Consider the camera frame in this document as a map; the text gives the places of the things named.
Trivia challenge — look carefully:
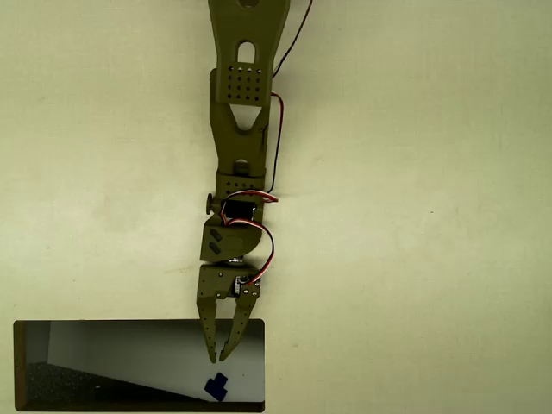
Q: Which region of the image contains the blue T-shaped block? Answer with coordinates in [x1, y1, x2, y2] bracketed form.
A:
[204, 372, 229, 403]

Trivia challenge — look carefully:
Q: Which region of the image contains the rectangular bin opening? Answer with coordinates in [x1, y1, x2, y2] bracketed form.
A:
[12, 318, 267, 414]

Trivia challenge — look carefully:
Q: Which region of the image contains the short red white black cable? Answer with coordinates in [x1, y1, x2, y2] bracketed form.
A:
[219, 191, 280, 287]

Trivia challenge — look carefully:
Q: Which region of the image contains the long black red cable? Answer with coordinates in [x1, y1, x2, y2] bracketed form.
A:
[265, 0, 314, 195]

